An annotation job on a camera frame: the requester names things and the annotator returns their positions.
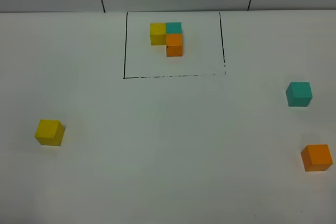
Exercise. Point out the teal template cube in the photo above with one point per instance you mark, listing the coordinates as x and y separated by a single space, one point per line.
174 28

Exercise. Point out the orange template cube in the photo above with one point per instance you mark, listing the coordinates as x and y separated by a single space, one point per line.
174 45

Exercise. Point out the yellow template cube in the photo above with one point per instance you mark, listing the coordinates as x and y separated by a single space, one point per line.
157 34

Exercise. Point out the loose orange cube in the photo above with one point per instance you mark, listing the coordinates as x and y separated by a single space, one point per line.
316 158

